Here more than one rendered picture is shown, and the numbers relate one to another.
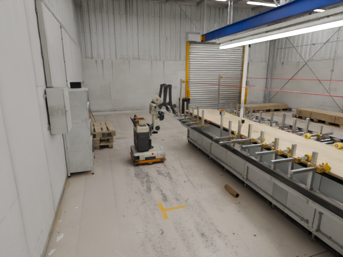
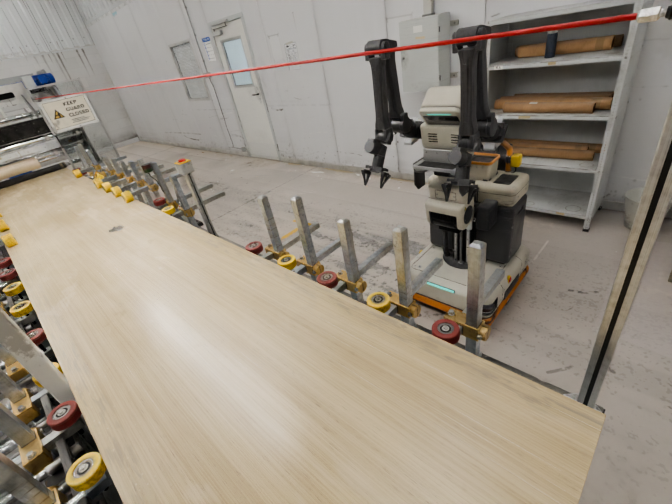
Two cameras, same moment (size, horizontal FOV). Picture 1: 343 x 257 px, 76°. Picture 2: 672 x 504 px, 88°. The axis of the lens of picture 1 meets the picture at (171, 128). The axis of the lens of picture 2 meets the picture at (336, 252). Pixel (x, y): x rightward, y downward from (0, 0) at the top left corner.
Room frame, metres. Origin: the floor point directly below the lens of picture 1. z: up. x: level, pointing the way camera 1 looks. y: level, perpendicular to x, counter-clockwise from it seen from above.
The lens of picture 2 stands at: (5.91, -0.98, 1.70)
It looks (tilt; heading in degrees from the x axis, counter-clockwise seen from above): 32 degrees down; 157
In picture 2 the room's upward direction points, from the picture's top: 12 degrees counter-clockwise
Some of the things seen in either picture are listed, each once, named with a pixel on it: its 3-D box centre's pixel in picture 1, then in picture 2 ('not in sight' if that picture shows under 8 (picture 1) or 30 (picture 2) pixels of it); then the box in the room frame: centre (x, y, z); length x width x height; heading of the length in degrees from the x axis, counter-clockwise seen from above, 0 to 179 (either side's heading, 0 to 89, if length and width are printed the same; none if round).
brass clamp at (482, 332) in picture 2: not in sight; (466, 325); (5.33, -0.34, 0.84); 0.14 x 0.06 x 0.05; 18
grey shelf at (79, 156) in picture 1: (78, 129); (548, 123); (4.16, 1.80, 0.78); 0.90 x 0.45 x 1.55; 18
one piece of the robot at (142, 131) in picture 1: (142, 134); (472, 209); (4.49, 0.61, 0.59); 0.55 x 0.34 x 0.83; 18
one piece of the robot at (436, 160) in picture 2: (160, 114); (441, 171); (4.60, 0.25, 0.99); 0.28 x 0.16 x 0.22; 18
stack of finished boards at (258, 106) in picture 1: (263, 106); not in sight; (10.98, -4.60, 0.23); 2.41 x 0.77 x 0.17; 109
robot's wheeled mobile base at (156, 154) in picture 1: (147, 152); (464, 271); (4.52, 0.53, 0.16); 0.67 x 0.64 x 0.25; 108
